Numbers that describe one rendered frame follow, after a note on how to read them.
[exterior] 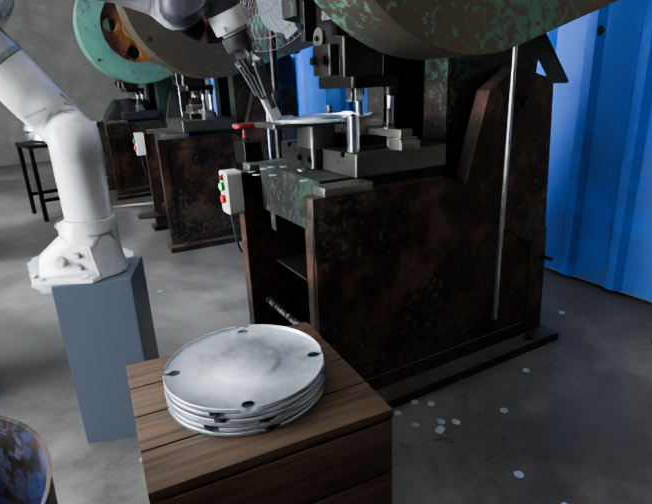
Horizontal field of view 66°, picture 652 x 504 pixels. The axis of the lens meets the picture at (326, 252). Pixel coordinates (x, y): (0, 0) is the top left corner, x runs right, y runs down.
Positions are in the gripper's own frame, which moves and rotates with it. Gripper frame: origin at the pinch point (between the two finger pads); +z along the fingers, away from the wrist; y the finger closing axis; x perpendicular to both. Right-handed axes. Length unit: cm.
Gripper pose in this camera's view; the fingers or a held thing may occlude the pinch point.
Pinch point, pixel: (271, 108)
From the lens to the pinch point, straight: 139.5
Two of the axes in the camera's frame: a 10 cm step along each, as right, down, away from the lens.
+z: 3.9, 7.7, 5.0
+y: 5.2, 2.6, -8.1
